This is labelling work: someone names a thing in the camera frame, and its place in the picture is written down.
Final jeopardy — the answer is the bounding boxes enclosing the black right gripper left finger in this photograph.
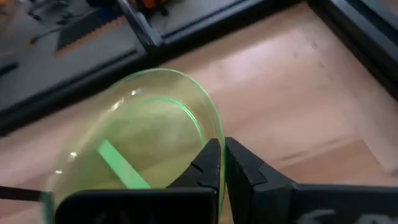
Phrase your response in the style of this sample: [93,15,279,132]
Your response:
[54,138,223,224]

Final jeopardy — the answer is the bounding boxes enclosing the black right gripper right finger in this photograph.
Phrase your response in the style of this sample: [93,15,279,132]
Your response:
[224,136,398,224]

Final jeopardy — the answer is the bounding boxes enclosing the green transparent plate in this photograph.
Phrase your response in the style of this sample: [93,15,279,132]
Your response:
[42,67,227,224]

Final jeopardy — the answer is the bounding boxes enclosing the striped hazard floor tape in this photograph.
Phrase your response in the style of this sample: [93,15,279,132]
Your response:
[55,14,126,59]

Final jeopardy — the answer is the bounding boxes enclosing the black aluminium table frame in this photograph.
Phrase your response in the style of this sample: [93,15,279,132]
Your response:
[0,0,398,137]

